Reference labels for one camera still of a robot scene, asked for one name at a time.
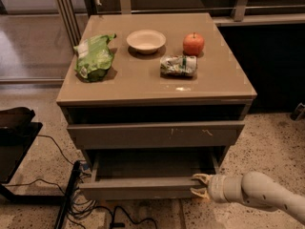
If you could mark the grey drawer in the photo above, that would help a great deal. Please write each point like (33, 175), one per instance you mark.
(147, 174)
(155, 135)

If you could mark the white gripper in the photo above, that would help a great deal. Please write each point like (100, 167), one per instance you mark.
(216, 188)

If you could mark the black power strip bar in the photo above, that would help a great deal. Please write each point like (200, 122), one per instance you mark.
(65, 201)

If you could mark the grey top drawer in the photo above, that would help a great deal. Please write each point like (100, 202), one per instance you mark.
(155, 135)

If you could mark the red apple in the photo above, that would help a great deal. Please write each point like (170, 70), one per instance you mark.
(193, 44)

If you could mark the white paper bowl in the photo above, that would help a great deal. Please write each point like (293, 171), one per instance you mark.
(146, 41)

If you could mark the metal railing frame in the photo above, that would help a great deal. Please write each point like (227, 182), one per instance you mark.
(224, 12)

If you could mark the black stand base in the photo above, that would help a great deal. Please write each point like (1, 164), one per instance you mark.
(17, 133)

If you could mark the dark object at right edge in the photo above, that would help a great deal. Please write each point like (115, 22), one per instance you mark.
(298, 112)

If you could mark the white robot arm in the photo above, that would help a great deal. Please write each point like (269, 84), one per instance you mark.
(253, 189)

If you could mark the grey drawer cabinet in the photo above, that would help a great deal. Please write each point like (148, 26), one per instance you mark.
(134, 90)

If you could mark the green chip bag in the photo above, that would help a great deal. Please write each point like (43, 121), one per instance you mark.
(94, 58)

